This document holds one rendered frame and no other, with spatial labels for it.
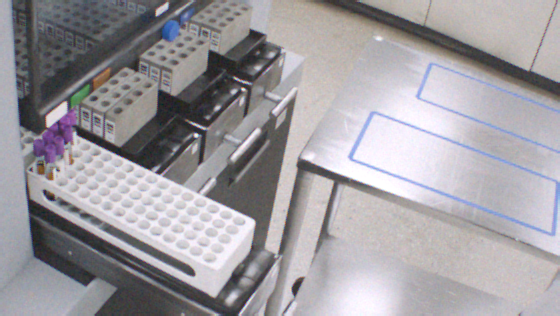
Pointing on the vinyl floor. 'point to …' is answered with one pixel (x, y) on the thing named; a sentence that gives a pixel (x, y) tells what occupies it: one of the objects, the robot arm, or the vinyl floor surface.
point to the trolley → (424, 181)
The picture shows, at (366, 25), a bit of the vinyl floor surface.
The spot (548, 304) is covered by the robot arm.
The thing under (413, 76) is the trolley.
